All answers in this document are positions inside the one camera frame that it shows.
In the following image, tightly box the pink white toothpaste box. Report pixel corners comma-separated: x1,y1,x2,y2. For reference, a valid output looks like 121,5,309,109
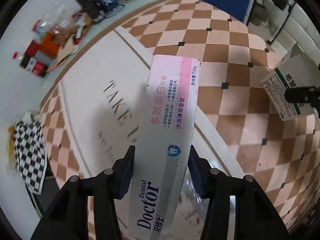
128,55,200,239

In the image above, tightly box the checkered tablecloth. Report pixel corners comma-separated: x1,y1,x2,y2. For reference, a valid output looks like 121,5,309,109
41,0,319,231

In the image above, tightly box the checkered cloth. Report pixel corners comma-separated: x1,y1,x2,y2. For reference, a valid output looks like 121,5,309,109
14,121,47,195

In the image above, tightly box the green white medicine box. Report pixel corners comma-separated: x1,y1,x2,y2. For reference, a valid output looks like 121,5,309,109
261,54,319,121

